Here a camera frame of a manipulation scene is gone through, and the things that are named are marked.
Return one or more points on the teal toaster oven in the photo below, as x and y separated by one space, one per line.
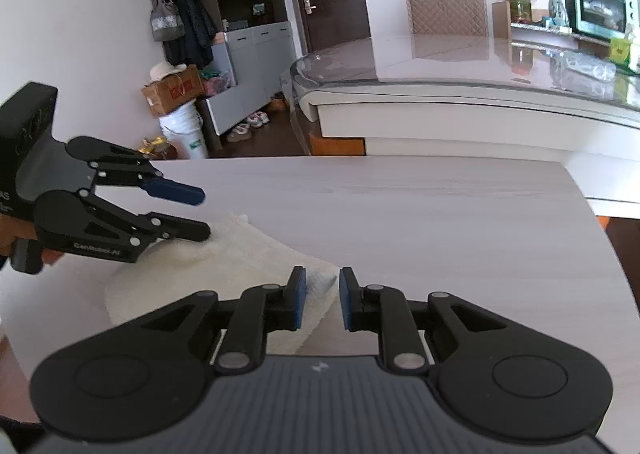
600 9

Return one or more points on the clear plastic container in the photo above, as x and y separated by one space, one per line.
582 67

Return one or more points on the colourful snack bag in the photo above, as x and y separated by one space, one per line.
558 9

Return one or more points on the colourful clothes pile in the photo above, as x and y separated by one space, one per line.
216 83

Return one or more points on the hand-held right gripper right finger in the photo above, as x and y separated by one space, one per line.
346 296

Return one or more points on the beige quilted chair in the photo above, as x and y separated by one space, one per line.
445 14

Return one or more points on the cream straw hat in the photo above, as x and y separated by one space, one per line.
167 72

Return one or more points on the cream terry towel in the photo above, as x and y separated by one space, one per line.
260 254

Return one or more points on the silver door lock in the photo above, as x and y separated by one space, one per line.
309 4

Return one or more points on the white plastic bucket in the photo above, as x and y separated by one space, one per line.
185 134

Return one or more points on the plain cardboard box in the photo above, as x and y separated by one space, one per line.
501 20

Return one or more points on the red-printed cardboard box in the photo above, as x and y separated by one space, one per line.
175 94

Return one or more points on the green jar orange lid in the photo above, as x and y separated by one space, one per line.
521 8

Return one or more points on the dark hanging jacket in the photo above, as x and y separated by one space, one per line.
195 24

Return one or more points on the white glass-topped dining table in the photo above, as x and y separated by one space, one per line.
450 119

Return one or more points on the low white shelf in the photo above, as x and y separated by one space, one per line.
550 33

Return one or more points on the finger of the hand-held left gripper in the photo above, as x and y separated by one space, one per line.
175 193
180 230

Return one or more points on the white pink sneaker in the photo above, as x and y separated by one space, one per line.
258 120
239 133

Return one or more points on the person's left hand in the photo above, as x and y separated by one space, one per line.
6 234

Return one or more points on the grey hanging bag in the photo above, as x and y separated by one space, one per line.
167 19

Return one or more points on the dark bottle gold cap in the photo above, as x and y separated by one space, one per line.
159 148

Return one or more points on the green tissue box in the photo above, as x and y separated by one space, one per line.
622 52

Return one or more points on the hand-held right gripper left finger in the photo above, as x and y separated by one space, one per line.
299 296

